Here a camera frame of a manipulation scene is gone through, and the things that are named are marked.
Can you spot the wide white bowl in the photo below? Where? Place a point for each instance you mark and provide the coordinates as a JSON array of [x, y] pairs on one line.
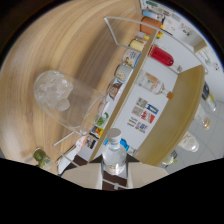
[[115, 90]]

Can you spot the white bottle with blue base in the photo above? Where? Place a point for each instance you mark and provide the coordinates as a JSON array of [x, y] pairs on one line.
[[150, 14]]

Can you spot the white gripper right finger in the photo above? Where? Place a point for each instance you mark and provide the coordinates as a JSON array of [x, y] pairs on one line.
[[146, 173]]

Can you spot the clear glass with ice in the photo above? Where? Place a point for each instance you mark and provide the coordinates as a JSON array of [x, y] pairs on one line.
[[60, 95]]

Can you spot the white rack with wooden shelves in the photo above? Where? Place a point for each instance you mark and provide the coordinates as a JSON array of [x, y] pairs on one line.
[[186, 100]]

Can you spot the grey wall sheet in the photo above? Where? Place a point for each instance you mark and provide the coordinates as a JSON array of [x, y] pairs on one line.
[[132, 121], [137, 111], [142, 102]]

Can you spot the large white bottle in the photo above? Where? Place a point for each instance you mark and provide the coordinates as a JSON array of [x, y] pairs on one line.
[[189, 142]]

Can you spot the orange leaflet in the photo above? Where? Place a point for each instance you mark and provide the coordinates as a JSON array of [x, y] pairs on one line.
[[81, 142]]

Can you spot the multicolour wall poster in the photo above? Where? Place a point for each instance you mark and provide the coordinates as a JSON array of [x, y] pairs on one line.
[[141, 127]]

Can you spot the orange basket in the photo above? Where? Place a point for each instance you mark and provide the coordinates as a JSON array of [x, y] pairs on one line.
[[150, 24]]

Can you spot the blue rimmed bowl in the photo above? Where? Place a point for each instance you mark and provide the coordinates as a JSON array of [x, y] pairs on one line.
[[131, 58]]

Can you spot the green and white mug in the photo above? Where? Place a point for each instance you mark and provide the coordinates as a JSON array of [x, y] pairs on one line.
[[101, 120]]

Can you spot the glass jar with limes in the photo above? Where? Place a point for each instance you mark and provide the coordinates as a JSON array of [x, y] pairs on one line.
[[41, 159]]

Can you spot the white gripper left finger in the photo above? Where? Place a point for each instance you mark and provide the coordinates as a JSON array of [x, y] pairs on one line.
[[83, 175]]

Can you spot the blue liquid bottle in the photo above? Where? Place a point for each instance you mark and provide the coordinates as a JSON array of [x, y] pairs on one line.
[[124, 144]]

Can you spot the red liquid bottle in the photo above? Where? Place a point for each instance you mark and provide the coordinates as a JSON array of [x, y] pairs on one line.
[[161, 56]]

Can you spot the clear bottle with green cap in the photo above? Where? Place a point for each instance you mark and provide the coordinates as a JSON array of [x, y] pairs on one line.
[[169, 160]]

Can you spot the blue wall poster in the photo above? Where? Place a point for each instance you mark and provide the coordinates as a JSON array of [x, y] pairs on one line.
[[152, 109]]

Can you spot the clear bottle with silver cap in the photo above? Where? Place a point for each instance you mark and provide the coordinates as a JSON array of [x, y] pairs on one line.
[[114, 156]]

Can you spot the clear bottle with orange cap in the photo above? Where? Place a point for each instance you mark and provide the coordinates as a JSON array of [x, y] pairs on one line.
[[151, 83]]

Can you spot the red wall poster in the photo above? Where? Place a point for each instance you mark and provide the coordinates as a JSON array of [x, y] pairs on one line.
[[148, 117]]

